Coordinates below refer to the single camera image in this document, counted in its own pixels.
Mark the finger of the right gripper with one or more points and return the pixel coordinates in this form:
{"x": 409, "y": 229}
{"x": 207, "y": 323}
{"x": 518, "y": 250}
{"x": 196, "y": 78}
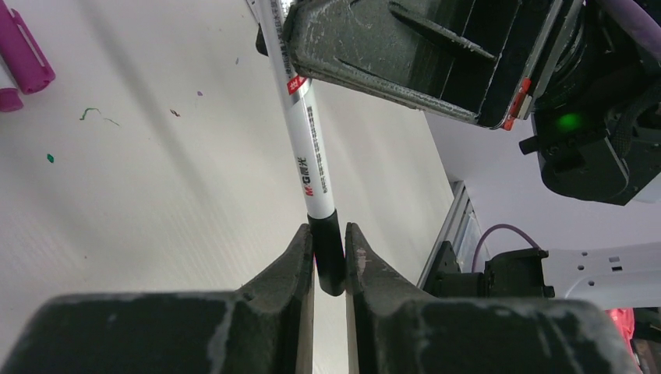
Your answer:
{"x": 481, "y": 62}

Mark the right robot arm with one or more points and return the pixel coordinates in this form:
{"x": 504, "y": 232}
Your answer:
{"x": 587, "y": 73}

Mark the aluminium frame rail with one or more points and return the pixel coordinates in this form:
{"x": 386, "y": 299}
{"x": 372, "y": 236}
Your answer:
{"x": 455, "y": 245}

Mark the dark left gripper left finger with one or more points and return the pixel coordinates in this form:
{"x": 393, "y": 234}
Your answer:
{"x": 265, "y": 326}

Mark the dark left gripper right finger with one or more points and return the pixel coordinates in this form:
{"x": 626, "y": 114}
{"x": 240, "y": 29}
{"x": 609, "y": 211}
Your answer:
{"x": 395, "y": 327}

